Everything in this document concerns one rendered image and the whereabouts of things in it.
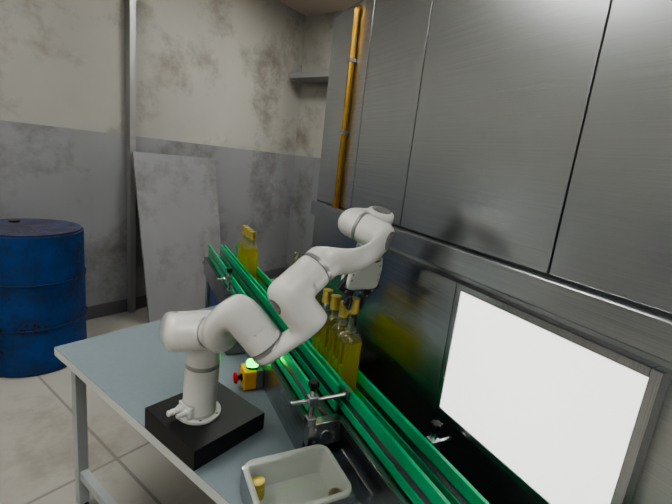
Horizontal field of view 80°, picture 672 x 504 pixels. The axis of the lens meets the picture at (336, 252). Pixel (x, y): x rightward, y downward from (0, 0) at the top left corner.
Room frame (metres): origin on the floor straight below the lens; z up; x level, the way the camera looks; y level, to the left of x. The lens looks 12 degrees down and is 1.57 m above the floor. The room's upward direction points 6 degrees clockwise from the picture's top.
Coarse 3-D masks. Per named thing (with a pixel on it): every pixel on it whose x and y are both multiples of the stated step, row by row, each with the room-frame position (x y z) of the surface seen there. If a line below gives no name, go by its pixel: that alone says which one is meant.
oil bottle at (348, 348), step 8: (344, 336) 1.08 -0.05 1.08; (352, 336) 1.07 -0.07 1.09; (344, 344) 1.06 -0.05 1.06; (352, 344) 1.07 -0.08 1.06; (360, 344) 1.08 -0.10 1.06; (336, 352) 1.10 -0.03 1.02; (344, 352) 1.06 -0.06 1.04; (352, 352) 1.07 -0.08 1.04; (336, 360) 1.09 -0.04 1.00; (344, 360) 1.06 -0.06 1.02; (352, 360) 1.07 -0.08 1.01; (336, 368) 1.09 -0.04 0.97; (344, 368) 1.06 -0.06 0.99; (352, 368) 1.07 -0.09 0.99; (344, 376) 1.06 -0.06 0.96; (352, 376) 1.08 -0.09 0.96; (352, 384) 1.08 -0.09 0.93
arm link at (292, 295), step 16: (304, 256) 0.86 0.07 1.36; (288, 272) 0.82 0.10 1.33; (304, 272) 0.81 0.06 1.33; (320, 272) 0.83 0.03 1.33; (272, 288) 0.79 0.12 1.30; (288, 288) 0.78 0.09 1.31; (304, 288) 0.80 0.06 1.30; (320, 288) 0.83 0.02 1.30; (272, 304) 0.79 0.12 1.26; (288, 304) 0.77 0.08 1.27; (304, 304) 0.78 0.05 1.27; (288, 320) 0.78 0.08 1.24; (304, 320) 0.78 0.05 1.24; (320, 320) 0.79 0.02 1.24; (288, 336) 0.80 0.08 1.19; (304, 336) 0.78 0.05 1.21; (272, 352) 0.79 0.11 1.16
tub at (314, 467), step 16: (304, 448) 0.90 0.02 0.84; (320, 448) 0.91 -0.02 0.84; (256, 464) 0.84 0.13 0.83; (272, 464) 0.85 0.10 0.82; (288, 464) 0.87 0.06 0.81; (304, 464) 0.89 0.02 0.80; (320, 464) 0.91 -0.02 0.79; (336, 464) 0.86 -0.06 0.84; (272, 480) 0.85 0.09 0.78; (288, 480) 0.87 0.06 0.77; (304, 480) 0.87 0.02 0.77; (320, 480) 0.88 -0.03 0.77; (336, 480) 0.83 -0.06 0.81; (256, 496) 0.74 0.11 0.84; (272, 496) 0.81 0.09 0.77; (288, 496) 0.82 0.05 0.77; (304, 496) 0.82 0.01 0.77; (320, 496) 0.83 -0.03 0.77; (336, 496) 0.76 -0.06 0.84
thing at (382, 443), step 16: (352, 400) 0.97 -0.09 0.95; (352, 416) 0.96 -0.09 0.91; (368, 416) 0.90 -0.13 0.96; (368, 432) 0.89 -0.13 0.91; (384, 432) 0.83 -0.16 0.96; (384, 448) 0.83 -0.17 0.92; (400, 448) 0.78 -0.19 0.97; (384, 464) 0.82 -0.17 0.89; (400, 464) 0.77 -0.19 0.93; (416, 464) 0.74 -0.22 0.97; (400, 480) 0.76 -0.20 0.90; (416, 480) 0.72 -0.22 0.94; (416, 496) 0.71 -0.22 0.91; (432, 496) 0.67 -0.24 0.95
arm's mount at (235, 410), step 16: (176, 400) 1.08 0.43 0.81; (224, 400) 1.11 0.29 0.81; (240, 400) 1.12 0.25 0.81; (160, 416) 1.00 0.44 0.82; (224, 416) 1.04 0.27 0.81; (240, 416) 1.05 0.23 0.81; (256, 416) 1.06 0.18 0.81; (160, 432) 0.97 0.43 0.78; (176, 432) 0.94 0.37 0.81; (192, 432) 0.95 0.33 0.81; (208, 432) 0.96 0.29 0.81; (224, 432) 0.97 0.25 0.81; (240, 432) 1.01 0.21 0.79; (256, 432) 1.06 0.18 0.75; (176, 448) 0.93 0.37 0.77; (192, 448) 0.89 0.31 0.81; (208, 448) 0.92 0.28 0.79; (224, 448) 0.96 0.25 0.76; (192, 464) 0.89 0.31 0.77
